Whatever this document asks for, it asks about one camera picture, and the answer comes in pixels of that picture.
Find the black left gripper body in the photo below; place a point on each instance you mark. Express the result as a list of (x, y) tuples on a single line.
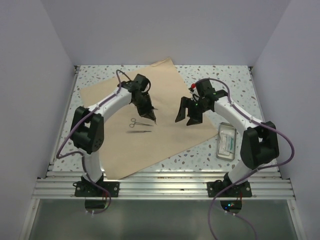
[(144, 104)]

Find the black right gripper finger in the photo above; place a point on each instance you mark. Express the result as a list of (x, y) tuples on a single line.
[(184, 104), (195, 120)]

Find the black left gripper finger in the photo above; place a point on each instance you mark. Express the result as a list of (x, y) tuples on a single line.
[(151, 116), (144, 115)]

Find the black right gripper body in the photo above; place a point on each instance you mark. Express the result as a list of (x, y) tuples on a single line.
[(197, 106)]

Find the steel hemostat forceps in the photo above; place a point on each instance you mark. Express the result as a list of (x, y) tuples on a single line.
[(134, 122)]

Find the steel scalpel handle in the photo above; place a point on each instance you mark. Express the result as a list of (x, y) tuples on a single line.
[(138, 131)]

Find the beige cloth drape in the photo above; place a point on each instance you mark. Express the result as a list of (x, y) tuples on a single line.
[(123, 154)]

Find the clear suture packet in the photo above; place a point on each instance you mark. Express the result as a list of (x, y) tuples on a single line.
[(223, 142)]

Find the green scalpel blade packet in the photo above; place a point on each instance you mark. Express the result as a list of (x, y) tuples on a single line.
[(230, 143)]

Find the metal instrument tray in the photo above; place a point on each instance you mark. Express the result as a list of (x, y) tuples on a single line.
[(226, 128)]

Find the white gauze pad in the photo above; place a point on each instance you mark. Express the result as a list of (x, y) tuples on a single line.
[(225, 152)]

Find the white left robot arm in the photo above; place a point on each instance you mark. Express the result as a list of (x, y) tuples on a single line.
[(87, 129)]

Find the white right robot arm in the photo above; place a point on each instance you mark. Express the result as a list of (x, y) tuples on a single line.
[(259, 144)]

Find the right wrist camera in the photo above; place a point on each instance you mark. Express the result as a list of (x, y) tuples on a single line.
[(193, 89)]

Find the aluminium rail frame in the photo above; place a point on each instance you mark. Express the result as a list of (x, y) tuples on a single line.
[(271, 213)]

